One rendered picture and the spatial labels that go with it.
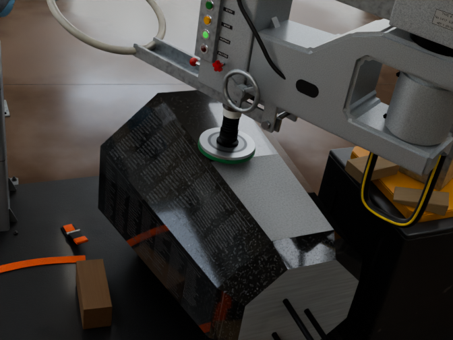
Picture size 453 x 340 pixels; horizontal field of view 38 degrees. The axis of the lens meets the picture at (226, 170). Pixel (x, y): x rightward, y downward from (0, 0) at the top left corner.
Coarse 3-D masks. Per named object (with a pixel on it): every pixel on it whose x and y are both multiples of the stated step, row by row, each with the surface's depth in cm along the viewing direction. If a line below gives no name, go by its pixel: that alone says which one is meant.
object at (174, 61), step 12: (144, 48) 251; (156, 48) 262; (168, 48) 258; (144, 60) 253; (156, 60) 249; (168, 60) 246; (180, 60) 256; (168, 72) 247; (180, 72) 243; (192, 72) 251; (192, 84) 242; (216, 96) 237; (276, 120) 224
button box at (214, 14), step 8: (216, 0) 212; (200, 8) 218; (216, 8) 214; (200, 16) 219; (216, 16) 215; (200, 24) 220; (216, 24) 216; (200, 32) 222; (216, 32) 218; (200, 40) 223; (208, 40) 221; (216, 40) 220; (208, 48) 222; (216, 48) 222; (200, 56) 226; (208, 56) 223
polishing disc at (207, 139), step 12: (204, 132) 254; (216, 132) 255; (240, 132) 258; (204, 144) 247; (216, 144) 248; (240, 144) 250; (252, 144) 251; (216, 156) 242; (228, 156) 242; (240, 156) 244
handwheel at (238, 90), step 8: (232, 72) 215; (240, 72) 213; (248, 72) 212; (224, 80) 218; (232, 80) 217; (224, 88) 220; (240, 88) 214; (248, 88) 214; (256, 88) 211; (224, 96) 221; (240, 96) 216; (256, 96) 212; (232, 104) 220; (240, 104) 218; (256, 104) 214; (240, 112) 219; (248, 112) 217
